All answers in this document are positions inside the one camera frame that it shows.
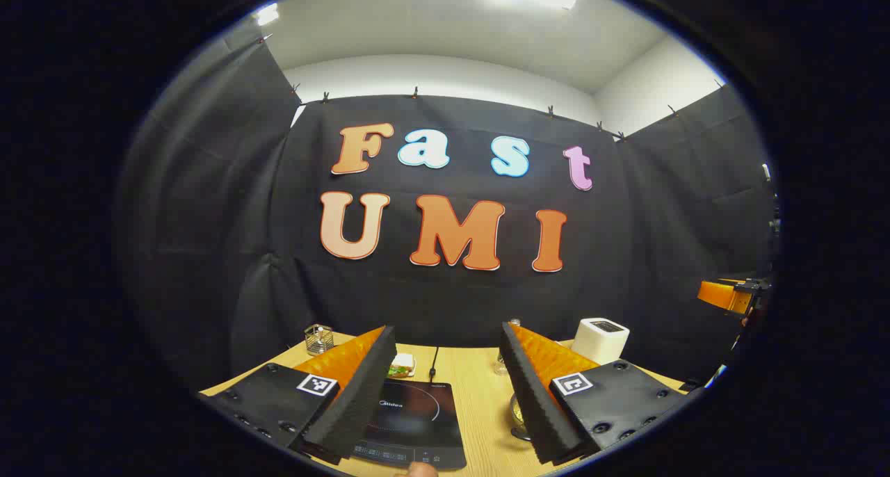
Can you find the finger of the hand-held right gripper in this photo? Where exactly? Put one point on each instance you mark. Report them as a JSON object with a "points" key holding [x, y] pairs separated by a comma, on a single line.
{"points": [[719, 295]]}

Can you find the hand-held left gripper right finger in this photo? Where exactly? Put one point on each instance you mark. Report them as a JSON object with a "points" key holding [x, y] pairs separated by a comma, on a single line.
{"points": [[532, 400]]}

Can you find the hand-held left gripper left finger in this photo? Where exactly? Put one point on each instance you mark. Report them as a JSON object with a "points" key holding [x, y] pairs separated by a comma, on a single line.
{"points": [[354, 400]]}

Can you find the black induction cooktop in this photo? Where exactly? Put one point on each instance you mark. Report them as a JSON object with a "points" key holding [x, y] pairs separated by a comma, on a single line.
{"points": [[417, 421]]}

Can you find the clear plastic water bottle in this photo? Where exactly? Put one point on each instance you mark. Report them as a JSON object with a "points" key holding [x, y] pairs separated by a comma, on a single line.
{"points": [[500, 364]]}

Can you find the sandwich on white plate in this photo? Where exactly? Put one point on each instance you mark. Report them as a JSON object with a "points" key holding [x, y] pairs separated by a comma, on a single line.
{"points": [[402, 367]]}

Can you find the white toaster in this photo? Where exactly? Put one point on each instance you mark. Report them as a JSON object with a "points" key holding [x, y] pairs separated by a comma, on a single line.
{"points": [[599, 338]]}

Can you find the black backdrop cloth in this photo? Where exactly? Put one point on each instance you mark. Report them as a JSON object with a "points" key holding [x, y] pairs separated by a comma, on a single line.
{"points": [[445, 296]]}

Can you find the ceiling light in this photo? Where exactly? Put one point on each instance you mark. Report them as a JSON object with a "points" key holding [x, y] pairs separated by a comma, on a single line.
{"points": [[268, 13]]}

